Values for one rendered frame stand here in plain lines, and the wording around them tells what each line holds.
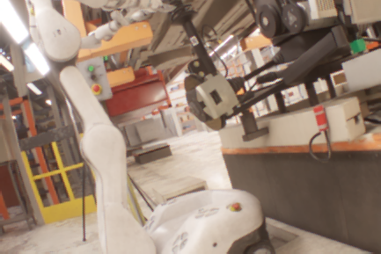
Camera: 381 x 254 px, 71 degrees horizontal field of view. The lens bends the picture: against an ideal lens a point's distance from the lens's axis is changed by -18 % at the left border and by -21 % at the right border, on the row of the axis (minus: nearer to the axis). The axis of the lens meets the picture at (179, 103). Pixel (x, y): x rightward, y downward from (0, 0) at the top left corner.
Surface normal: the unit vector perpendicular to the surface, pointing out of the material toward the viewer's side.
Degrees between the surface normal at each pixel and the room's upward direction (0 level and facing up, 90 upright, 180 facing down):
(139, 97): 90
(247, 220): 91
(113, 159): 90
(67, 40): 89
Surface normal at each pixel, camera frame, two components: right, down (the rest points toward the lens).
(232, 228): 0.36, -0.18
